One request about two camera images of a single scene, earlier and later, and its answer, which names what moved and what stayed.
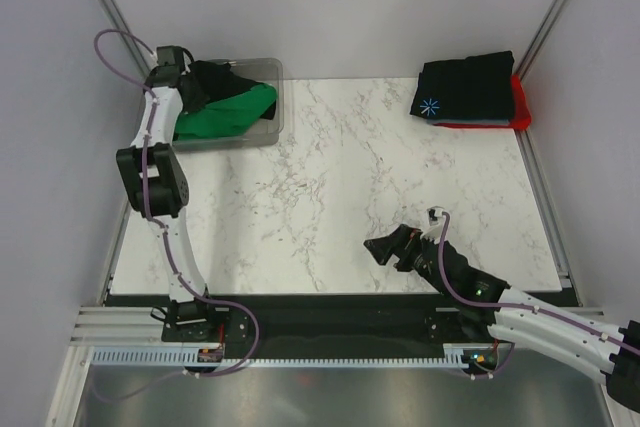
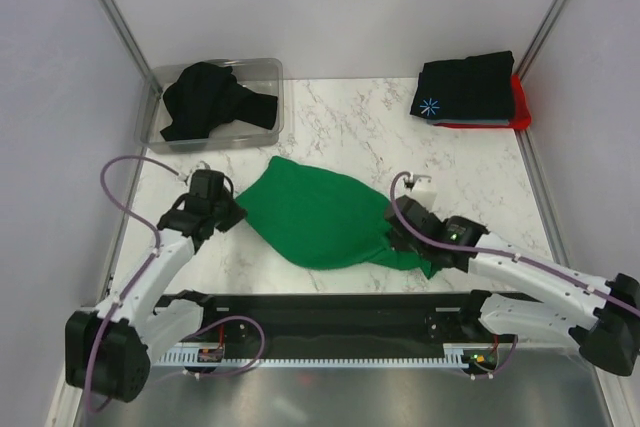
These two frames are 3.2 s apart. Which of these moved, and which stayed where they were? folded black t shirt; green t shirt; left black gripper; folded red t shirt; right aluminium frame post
Moved: left black gripper; green t shirt
Stayed: right aluminium frame post; folded black t shirt; folded red t shirt
